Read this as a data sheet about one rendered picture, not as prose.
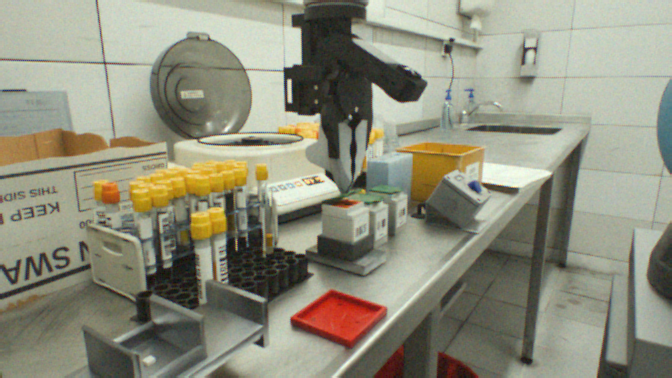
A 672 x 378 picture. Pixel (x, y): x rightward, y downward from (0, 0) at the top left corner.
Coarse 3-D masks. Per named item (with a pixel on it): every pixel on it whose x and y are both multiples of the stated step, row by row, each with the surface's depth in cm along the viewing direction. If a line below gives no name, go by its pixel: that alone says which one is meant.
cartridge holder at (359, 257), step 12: (324, 240) 53; (336, 240) 52; (360, 240) 52; (372, 240) 54; (312, 252) 54; (324, 252) 53; (336, 252) 52; (348, 252) 51; (360, 252) 52; (372, 252) 54; (384, 252) 53; (336, 264) 52; (348, 264) 51; (360, 264) 50; (372, 264) 51
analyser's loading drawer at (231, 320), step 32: (224, 288) 34; (160, 320) 31; (192, 320) 28; (224, 320) 33; (256, 320) 33; (96, 352) 27; (128, 352) 24; (160, 352) 29; (192, 352) 28; (224, 352) 30
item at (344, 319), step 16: (320, 304) 43; (336, 304) 43; (352, 304) 43; (368, 304) 42; (304, 320) 39; (320, 320) 40; (336, 320) 40; (352, 320) 40; (368, 320) 39; (320, 336) 38; (336, 336) 37; (352, 336) 37
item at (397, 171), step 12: (384, 156) 73; (396, 156) 73; (408, 156) 74; (372, 168) 69; (384, 168) 68; (396, 168) 70; (408, 168) 75; (372, 180) 70; (384, 180) 69; (396, 180) 71; (408, 180) 76; (408, 192) 76; (408, 204) 76
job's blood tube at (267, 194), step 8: (264, 192) 47; (272, 192) 48; (264, 200) 48; (272, 200) 48; (264, 208) 48; (272, 208) 48; (264, 216) 48; (272, 216) 48; (264, 224) 48; (272, 224) 49; (264, 232) 49; (272, 232) 49; (264, 240) 49; (272, 240) 49; (264, 248) 49; (272, 248) 49; (264, 256) 49
